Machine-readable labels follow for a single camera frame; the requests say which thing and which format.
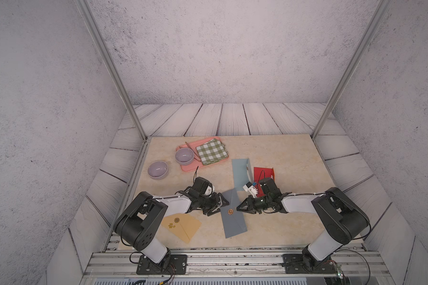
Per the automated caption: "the yellow envelope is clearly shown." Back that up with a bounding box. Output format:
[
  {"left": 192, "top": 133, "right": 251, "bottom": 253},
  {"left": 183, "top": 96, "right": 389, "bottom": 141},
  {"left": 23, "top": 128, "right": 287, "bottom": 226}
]
[{"left": 160, "top": 214, "right": 202, "bottom": 243}]

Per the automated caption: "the left aluminium frame post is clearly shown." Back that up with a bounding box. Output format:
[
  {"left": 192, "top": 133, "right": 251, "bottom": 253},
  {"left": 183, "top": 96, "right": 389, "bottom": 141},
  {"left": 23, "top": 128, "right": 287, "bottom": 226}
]
[{"left": 75, "top": 0, "right": 147, "bottom": 141}]

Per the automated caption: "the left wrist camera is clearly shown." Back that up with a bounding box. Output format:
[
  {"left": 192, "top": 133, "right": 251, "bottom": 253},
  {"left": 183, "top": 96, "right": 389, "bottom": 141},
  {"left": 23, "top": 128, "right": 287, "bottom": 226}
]
[{"left": 204, "top": 184, "right": 215, "bottom": 197}]

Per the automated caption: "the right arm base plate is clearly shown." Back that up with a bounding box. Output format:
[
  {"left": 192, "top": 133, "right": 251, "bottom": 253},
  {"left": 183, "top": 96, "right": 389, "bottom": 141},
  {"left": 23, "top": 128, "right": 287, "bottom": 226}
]
[{"left": 281, "top": 254, "right": 338, "bottom": 274}]

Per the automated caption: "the lilac bowl on tray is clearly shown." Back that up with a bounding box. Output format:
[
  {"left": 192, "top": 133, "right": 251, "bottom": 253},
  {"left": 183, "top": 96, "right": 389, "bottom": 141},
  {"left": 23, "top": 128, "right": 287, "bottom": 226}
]
[{"left": 175, "top": 147, "right": 195, "bottom": 166}]

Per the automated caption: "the aluminium frame post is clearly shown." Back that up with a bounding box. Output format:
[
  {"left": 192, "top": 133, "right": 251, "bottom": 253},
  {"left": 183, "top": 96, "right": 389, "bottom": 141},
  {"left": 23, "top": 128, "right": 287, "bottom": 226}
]
[
  {"left": 311, "top": 0, "right": 391, "bottom": 141},
  {"left": 75, "top": 0, "right": 147, "bottom": 141}
]

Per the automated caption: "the aluminium front rail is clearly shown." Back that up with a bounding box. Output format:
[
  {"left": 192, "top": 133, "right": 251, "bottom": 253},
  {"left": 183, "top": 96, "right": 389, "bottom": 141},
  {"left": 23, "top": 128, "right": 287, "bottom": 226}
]
[{"left": 81, "top": 243, "right": 396, "bottom": 285}]

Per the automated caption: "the light blue envelope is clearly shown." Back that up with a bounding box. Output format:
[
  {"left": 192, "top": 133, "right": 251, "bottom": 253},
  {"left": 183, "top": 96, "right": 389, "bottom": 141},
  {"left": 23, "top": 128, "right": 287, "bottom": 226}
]
[{"left": 232, "top": 159, "right": 253, "bottom": 191}]

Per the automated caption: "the pink tray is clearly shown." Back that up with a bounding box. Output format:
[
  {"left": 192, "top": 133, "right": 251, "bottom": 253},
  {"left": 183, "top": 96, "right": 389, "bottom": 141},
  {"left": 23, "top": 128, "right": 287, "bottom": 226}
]
[{"left": 176, "top": 137, "right": 229, "bottom": 172}]

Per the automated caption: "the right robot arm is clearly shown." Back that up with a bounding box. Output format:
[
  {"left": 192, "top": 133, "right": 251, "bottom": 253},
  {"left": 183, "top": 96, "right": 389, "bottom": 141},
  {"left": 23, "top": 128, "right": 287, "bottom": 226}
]
[{"left": 237, "top": 178, "right": 370, "bottom": 267}]

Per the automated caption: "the right aluminium frame post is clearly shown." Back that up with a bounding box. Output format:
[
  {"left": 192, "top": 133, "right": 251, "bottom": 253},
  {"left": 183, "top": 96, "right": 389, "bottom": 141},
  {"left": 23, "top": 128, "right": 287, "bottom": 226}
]
[{"left": 311, "top": 0, "right": 391, "bottom": 141}]

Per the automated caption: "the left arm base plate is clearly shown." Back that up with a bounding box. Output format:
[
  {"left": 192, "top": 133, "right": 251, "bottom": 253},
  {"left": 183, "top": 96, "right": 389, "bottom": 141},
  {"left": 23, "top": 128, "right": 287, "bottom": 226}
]
[{"left": 136, "top": 254, "right": 187, "bottom": 275}]

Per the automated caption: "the lilac bowl on table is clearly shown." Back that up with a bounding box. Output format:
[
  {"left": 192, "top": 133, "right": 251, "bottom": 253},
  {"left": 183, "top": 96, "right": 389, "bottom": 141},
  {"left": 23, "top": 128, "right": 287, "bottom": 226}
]
[{"left": 147, "top": 161, "right": 169, "bottom": 180}]

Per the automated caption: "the grey envelope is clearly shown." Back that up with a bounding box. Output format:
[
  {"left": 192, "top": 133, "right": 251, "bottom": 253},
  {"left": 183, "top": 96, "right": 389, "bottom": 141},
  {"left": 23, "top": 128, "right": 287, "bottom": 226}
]
[{"left": 221, "top": 189, "right": 247, "bottom": 239}]

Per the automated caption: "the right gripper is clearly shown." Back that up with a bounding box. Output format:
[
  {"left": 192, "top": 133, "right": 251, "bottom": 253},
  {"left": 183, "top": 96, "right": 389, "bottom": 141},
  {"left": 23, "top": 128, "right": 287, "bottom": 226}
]
[{"left": 235, "top": 195, "right": 272, "bottom": 214}]

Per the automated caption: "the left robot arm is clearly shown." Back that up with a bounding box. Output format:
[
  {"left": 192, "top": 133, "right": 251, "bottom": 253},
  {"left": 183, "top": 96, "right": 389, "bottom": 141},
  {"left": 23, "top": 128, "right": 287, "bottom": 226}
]
[{"left": 113, "top": 177, "right": 229, "bottom": 268}]

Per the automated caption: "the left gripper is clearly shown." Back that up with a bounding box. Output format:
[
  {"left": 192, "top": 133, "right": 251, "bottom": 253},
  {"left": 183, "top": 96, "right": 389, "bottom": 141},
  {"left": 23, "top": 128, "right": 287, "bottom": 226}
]
[{"left": 197, "top": 192, "right": 230, "bottom": 217}]

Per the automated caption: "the green checkered cloth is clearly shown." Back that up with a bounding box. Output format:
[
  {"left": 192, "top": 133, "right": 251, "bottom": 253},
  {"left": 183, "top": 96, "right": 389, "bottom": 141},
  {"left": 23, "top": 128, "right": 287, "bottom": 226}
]
[{"left": 196, "top": 138, "right": 229, "bottom": 166}]

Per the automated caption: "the red envelope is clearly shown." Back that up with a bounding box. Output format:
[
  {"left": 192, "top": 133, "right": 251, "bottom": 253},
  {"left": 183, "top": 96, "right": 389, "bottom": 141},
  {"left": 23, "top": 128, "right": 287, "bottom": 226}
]
[{"left": 253, "top": 167, "right": 275, "bottom": 197}]

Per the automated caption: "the wooden stick on tray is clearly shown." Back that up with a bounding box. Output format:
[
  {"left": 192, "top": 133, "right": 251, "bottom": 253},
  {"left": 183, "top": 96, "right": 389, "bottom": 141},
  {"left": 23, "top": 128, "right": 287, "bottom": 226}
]
[{"left": 185, "top": 142, "right": 201, "bottom": 162}]

